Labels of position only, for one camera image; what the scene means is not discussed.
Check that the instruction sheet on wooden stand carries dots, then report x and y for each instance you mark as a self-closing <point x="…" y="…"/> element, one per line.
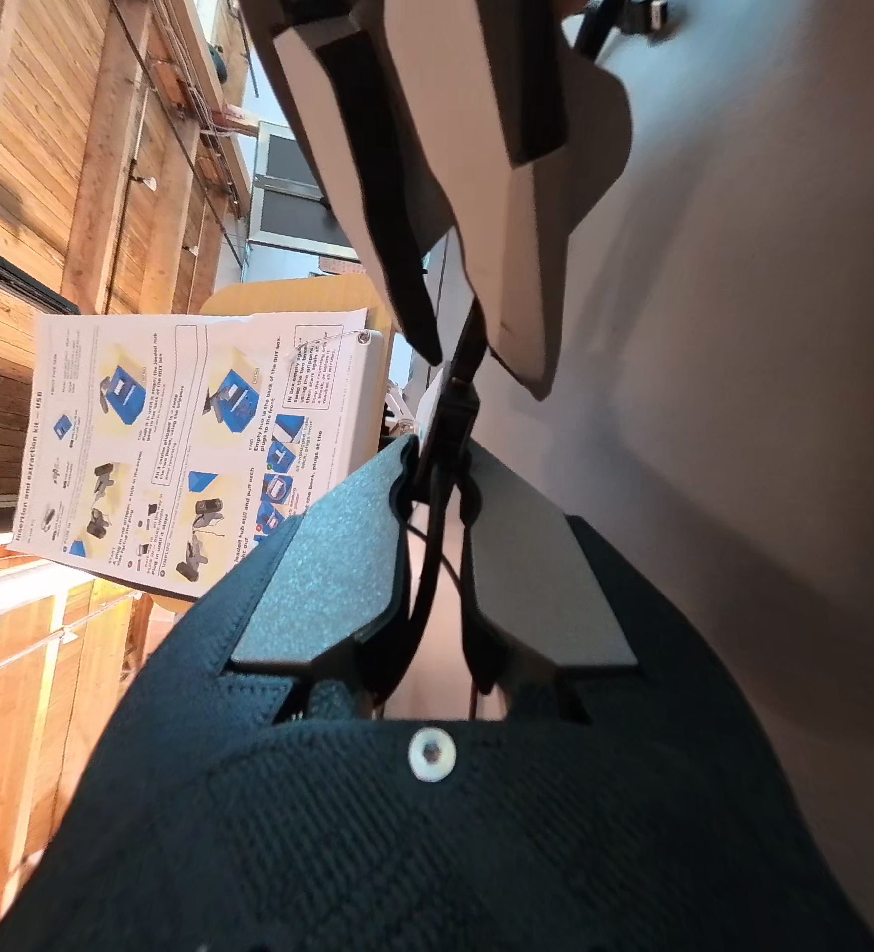
<point x="295" y="294"/>

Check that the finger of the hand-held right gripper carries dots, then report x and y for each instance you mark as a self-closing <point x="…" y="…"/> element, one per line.
<point x="526" y="260"/>
<point x="310" y="97"/>

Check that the white board ledge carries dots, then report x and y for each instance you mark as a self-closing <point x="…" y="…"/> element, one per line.
<point x="377" y="387"/>

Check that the printed instruction sheet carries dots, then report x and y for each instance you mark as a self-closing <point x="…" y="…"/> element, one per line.
<point x="147" y="446"/>

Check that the black USB hub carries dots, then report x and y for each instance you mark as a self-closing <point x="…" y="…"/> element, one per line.
<point x="448" y="424"/>

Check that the black framed panel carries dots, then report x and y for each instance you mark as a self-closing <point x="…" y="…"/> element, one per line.
<point x="288" y="160"/>

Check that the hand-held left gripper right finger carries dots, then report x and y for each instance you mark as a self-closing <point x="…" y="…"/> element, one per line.
<point x="541" y="587"/>

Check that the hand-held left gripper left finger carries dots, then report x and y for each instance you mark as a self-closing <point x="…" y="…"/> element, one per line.
<point x="325" y="573"/>

